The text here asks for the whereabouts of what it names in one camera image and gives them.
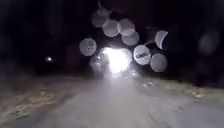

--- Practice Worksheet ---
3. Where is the grey paved path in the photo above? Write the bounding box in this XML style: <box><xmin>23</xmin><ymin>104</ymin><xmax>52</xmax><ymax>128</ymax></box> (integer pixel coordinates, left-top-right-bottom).
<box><xmin>9</xmin><ymin>77</ymin><xmax>224</xmax><ymax>128</ymax></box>

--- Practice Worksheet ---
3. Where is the leaf-strewn ground verge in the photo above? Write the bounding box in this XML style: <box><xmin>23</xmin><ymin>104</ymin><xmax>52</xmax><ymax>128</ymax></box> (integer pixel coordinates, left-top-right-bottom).
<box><xmin>0</xmin><ymin>78</ymin><xmax>98</xmax><ymax>126</ymax></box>
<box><xmin>139</xmin><ymin>77</ymin><xmax>224</xmax><ymax>105</ymax></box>

